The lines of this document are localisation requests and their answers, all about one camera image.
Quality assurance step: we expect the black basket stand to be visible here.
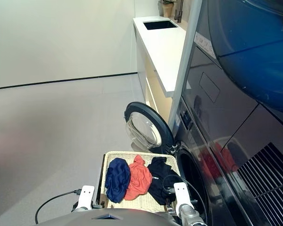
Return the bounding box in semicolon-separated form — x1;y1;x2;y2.
96;162;104;205

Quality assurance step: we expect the silver robot torso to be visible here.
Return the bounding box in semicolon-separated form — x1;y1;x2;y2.
35;208;180;226

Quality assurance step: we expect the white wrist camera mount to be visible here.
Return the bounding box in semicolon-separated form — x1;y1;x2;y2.
75;185;95;211
173;182;194;216

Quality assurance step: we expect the white instruction label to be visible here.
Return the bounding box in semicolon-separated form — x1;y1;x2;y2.
193;31;217;60

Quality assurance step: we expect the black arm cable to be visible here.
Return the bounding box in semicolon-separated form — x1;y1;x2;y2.
34;189;82;224
162;174;208;224

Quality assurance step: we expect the round dryer door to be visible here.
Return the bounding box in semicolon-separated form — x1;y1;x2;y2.
207;0;283;116

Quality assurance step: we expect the black rectangular sink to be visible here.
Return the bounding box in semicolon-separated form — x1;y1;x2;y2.
142;20;179;31

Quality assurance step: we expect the round washing machine door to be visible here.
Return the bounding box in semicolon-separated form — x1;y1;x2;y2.
124;101;177;155

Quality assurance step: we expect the black garment with white print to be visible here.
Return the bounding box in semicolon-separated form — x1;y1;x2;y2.
147;157;181;205

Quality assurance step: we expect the orange red garment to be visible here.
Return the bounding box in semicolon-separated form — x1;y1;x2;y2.
124;154;153;201

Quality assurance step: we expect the navy blue garment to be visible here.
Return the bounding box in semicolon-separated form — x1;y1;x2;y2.
105;157;131;203

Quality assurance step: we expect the dark sink faucet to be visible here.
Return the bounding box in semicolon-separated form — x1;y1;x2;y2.
174;0;184;23

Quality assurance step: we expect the pale woven basket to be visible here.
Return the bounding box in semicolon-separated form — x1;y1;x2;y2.
99;151;182;212

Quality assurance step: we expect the white counter cabinet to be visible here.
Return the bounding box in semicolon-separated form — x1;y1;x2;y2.
133;16;187;123

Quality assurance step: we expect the potted plant in beige pot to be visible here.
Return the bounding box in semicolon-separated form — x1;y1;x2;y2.
158;0;177;17

